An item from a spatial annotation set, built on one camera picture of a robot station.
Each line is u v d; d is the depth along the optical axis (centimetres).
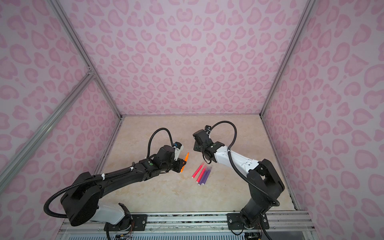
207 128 78
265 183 45
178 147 76
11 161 53
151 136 65
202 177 88
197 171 91
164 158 65
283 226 73
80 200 42
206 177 88
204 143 66
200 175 88
